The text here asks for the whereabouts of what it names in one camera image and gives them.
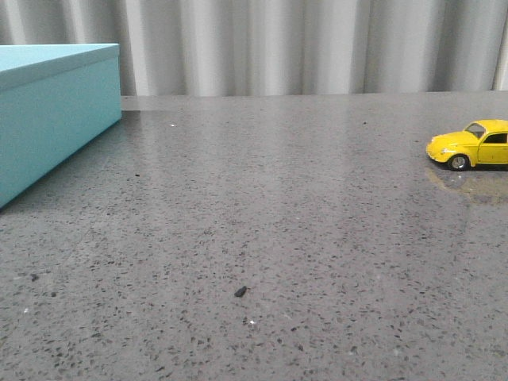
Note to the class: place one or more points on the light blue plastic box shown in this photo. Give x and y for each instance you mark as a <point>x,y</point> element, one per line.
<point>55,98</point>

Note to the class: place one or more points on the yellow toy beetle car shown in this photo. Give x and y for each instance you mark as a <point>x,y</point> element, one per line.
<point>481,142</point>

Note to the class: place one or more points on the small black debris chip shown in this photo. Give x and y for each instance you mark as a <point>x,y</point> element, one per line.
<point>240,292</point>

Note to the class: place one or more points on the grey pleated curtain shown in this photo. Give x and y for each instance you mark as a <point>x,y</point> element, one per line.
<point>217,48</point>

